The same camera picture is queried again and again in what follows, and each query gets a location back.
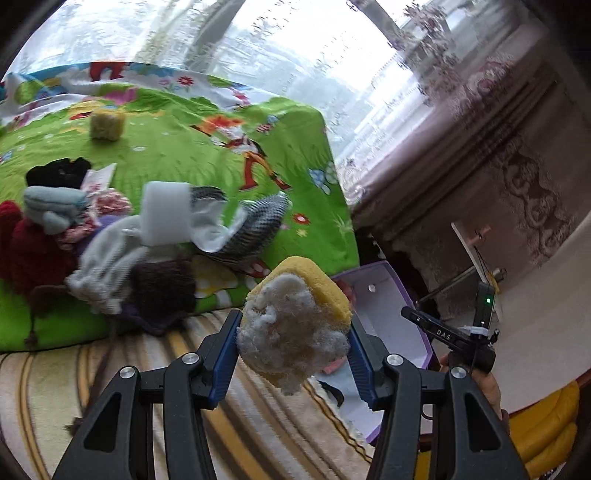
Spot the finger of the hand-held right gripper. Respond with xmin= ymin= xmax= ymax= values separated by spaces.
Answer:
xmin=401 ymin=307 xmax=435 ymax=332

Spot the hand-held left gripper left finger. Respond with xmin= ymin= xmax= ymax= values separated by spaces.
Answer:
xmin=51 ymin=310 xmax=243 ymax=480

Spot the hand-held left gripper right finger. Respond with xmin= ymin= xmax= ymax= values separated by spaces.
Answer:
xmin=348 ymin=320 xmax=529 ymax=480

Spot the purple storage box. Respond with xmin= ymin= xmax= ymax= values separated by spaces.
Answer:
xmin=314 ymin=261 xmax=435 ymax=446

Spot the yellow sponge with white fluff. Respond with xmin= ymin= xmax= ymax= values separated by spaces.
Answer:
xmin=236 ymin=256 xmax=354 ymax=397

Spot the brown knitted cloth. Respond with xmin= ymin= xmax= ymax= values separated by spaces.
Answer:
xmin=131 ymin=258 xmax=197 ymax=315

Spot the person's right hand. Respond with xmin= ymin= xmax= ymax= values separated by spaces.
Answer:
xmin=438 ymin=353 xmax=509 ymax=423

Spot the purple knitted cloth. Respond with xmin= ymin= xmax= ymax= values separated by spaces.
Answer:
xmin=117 ymin=300 xmax=195 ymax=335

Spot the striped terry towel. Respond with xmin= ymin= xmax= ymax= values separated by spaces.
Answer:
xmin=0 ymin=309 xmax=375 ymax=480

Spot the white board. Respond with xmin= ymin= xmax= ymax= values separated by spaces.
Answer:
xmin=450 ymin=220 xmax=504 ymax=324

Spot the yellow cushion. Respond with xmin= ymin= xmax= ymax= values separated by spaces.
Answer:
xmin=505 ymin=381 xmax=580 ymax=478

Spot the white foam block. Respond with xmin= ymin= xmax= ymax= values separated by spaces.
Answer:
xmin=140 ymin=181 xmax=195 ymax=245

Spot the patterned brown curtain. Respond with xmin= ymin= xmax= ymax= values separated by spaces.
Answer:
xmin=351 ymin=0 xmax=591 ymax=324

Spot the pink floral cloth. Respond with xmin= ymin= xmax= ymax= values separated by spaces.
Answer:
xmin=60 ymin=191 xmax=134 ymax=241

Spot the dark red knitted hat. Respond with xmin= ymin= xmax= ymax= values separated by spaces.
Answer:
xmin=0 ymin=199 xmax=79 ymax=296

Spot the green cartoon printed bedsheet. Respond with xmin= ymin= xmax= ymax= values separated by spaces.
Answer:
xmin=0 ymin=60 xmax=361 ymax=354

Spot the white paper card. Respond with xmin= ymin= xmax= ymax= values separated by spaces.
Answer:
xmin=83 ymin=162 xmax=117 ymax=192

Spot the light blue towel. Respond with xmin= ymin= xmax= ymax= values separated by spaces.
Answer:
xmin=23 ymin=185 xmax=90 ymax=236

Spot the black knitted cloth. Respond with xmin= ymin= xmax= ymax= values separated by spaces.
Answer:
xmin=25 ymin=157 xmax=92 ymax=190

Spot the small yellow sponge block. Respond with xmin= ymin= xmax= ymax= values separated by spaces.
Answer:
xmin=89 ymin=111 xmax=126 ymax=140

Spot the white lace sheer curtain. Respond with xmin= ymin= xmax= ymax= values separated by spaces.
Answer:
xmin=0 ymin=0 xmax=416 ymax=162

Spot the brown tasselled cord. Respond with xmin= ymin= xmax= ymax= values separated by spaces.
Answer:
xmin=65 ymin=316 xmax=118 ymax=437
xmin=23 ymin=284 xmax=70 ymax=349

